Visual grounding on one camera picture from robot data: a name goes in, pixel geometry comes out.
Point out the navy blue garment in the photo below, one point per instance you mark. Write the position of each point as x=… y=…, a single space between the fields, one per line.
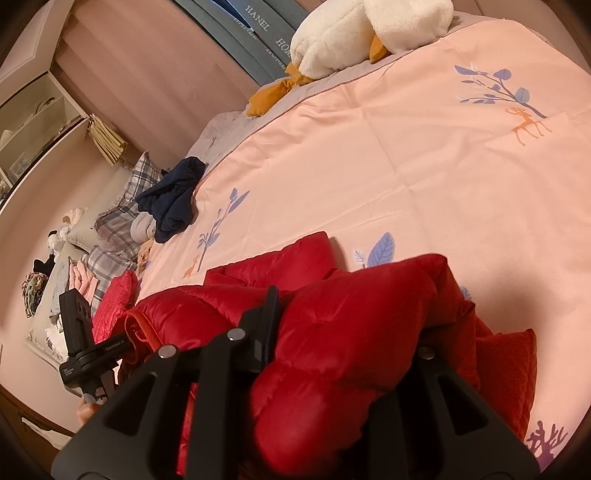
x=171 y=198

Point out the white glass-front cabinet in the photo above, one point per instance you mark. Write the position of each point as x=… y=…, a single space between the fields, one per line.
x=37 y=115

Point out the pink folded clothes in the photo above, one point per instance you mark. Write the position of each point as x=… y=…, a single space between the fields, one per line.
x=85 y=279

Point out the pink curtain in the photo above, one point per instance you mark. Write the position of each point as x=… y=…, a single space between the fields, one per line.
x=161 y=69

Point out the small plaid pillow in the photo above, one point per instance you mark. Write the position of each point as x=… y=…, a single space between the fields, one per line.
x=108 y=267

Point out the yellow tassel hanging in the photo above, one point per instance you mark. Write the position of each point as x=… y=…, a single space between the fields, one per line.
x=108 y=138

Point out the grey cloth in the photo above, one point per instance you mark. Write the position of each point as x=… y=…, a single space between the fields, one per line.
x=142 y=228

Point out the beige pillow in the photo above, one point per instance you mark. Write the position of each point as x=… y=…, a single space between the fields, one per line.
x=92 y=221

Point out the white plush duck toy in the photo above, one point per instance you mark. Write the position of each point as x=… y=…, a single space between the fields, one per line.
x=332 y=41

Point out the person's left hand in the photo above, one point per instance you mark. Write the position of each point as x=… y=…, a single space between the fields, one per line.
x=87 y=413

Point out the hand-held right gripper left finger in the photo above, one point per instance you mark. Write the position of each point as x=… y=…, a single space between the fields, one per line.
x=258 y=332

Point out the large plaid pillow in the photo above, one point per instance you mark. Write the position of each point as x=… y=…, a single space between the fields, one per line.
x=124 y=207

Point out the patterned cloth bundle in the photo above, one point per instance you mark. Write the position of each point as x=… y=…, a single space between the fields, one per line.
x=37 y=290

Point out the small tan plush toy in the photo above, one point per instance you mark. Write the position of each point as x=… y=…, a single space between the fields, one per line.
x=145 y=256

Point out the pink printed duvet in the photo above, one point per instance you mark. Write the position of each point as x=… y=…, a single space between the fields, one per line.
x=392 y=161

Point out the red down jacket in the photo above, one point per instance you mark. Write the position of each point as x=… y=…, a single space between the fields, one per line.
x=346 y=323

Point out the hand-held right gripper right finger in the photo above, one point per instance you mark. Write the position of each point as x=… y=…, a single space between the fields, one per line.
x=443 y=392

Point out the blue-grey printed headboard cushion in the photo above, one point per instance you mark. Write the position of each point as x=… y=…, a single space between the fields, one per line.
x=249 y=41

